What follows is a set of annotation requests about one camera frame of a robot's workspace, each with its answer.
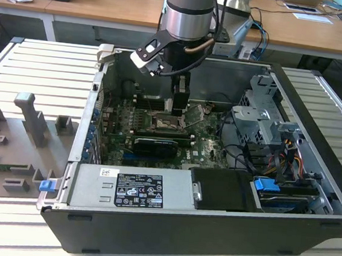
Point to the blue plastic latch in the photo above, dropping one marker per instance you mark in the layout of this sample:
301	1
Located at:
46	185

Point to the white paper sheet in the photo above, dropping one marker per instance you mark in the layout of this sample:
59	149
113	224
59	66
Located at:
313	18

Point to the black RAM slot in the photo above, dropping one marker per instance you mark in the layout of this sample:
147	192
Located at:
154	100
153	105
161	132

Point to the green motherboard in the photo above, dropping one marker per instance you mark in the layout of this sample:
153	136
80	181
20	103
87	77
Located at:
208	149

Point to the black plastic shroud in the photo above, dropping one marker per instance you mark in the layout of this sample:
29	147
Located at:
222	190

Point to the grey parts rack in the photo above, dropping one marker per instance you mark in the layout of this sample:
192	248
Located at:
14	149

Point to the wooden desk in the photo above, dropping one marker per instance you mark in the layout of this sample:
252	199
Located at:
110	4

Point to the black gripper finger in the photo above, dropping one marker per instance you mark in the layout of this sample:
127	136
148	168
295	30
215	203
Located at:
181	97

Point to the metal drive cage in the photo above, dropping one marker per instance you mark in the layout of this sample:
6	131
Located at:
250	123

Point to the pale blue teach pendant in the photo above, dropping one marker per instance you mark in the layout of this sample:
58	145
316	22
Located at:
242	32

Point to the grey case latch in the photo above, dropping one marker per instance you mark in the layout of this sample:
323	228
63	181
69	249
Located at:
105	53

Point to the blue disk carrier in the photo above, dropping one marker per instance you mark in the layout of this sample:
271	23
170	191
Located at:
265	184

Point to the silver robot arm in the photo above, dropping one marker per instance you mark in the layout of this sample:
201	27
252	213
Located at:
186	17

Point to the black PC case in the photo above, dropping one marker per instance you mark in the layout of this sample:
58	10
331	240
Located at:
178	240

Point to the black graphics card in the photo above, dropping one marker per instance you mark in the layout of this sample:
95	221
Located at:
154	147

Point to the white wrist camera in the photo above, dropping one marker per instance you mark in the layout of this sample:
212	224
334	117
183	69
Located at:
144	56

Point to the silver power supply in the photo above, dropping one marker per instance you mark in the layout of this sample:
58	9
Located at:
92	187

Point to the coin cell battery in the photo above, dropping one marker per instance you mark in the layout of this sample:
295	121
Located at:
208	109

